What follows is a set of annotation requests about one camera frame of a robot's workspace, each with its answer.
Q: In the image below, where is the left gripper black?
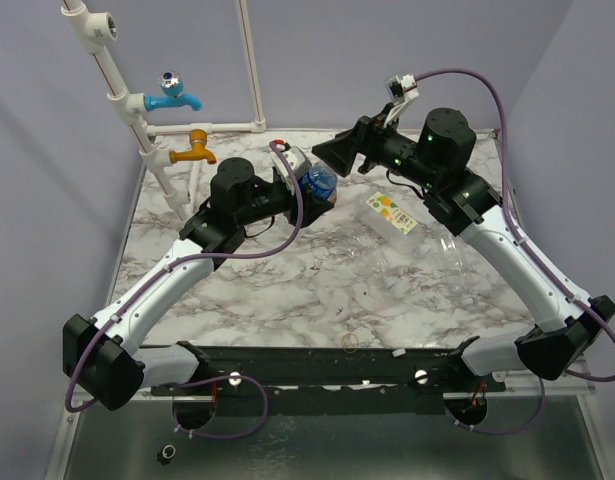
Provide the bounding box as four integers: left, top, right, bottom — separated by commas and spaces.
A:
237, 175, 334, 228

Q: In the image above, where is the blue label water bottle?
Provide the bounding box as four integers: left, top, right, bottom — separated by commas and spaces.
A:
299, 163, 338, 200

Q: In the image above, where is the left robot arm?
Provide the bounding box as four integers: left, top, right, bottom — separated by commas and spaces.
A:
62, 155, 337, 412

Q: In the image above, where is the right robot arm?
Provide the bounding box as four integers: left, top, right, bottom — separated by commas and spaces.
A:
311, 107, 615, 392

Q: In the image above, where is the orange label clear bottle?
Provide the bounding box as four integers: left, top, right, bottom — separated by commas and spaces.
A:
354, 190, 432, 257

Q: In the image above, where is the orange faucet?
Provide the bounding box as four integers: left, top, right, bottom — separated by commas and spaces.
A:
169, 129, 218, 165

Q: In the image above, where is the yellow rubber band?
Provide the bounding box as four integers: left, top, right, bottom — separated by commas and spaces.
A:
341, 332, 360, 352

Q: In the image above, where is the blue faucet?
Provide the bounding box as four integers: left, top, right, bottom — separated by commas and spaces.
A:
143, 70, 202, 112

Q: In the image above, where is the small black white knob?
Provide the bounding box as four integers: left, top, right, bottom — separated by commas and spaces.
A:
157, 444, 177, 465

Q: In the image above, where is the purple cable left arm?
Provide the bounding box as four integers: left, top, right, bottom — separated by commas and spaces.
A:
64, 140, 304, 413

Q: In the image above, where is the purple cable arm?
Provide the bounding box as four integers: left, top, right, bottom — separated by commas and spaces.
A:
414, 68, 615, 382
64, 140, 304, 413

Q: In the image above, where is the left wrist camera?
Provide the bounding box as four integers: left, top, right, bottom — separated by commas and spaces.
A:
269, 140, 312, 194

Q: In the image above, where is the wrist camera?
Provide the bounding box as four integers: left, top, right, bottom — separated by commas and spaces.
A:
385, 73, 419, 125
269, 140, 312, 194

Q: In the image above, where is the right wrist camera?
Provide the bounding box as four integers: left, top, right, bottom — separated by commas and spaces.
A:
385, 73, 419, 125

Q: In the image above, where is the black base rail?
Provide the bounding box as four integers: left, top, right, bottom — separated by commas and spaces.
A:
151, 346, 505, 416

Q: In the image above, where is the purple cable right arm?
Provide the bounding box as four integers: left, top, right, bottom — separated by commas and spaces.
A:
414, 68, 615, 382

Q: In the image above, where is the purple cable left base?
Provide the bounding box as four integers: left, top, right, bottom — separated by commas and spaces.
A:
171, 370, 271, 441

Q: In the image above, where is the purple cable base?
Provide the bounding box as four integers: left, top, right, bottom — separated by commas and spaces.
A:
451, 377, 546, 435
171, 370, 271, 441

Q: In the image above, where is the white PVC pipe frame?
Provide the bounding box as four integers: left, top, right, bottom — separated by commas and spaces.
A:
59, 0, 267, 224

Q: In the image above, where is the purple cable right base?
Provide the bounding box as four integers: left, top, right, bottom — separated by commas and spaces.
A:
451, 377, 546, 435

